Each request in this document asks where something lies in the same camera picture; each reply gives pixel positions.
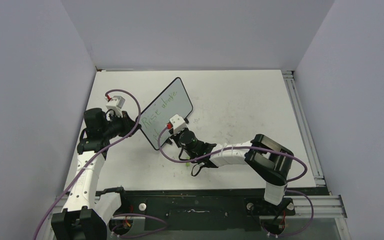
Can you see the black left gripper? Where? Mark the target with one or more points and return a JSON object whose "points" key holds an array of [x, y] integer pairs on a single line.
{"points": [[126, 122]]}

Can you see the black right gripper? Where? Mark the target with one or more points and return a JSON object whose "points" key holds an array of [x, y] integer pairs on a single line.
{"points": [[176, 137]]}

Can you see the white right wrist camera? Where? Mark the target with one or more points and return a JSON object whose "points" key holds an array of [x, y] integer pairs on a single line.
{"points": [[176, 125]]}

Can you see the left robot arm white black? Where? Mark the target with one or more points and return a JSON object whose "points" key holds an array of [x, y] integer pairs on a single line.
{"points": [[83, 217]]}

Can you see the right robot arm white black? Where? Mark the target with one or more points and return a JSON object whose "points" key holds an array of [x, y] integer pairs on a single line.
{"points": [[270, 160]]}

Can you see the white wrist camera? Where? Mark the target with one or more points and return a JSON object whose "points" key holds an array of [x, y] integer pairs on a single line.
{"points": [[176, 125], [115, 105]]}

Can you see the aluminium front frame rail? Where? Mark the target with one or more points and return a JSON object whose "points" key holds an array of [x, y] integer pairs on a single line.
{"points": [[324, 207]]}

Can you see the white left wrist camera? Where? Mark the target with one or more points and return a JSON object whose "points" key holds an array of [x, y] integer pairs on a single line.
{"points": [[115, 105]]}

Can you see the aluminium rail right side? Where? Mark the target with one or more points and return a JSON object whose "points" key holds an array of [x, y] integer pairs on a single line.
{"points": [[309, 145]]}

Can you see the black framed small whiteboard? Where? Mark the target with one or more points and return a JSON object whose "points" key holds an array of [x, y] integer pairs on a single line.
{"points": [[173, 100]]}

